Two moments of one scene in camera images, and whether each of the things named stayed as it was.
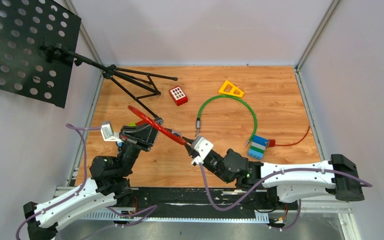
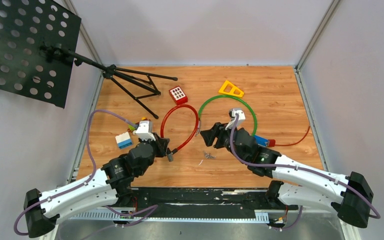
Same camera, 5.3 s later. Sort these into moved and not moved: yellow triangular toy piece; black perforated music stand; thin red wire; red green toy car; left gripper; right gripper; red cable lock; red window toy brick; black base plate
Moved: left gripper; red cable lock; right gripper
Not moved: thin red wire; yellow triangular toy piece; red window toy brick; black base plate; red green toy car; black perforated music stand
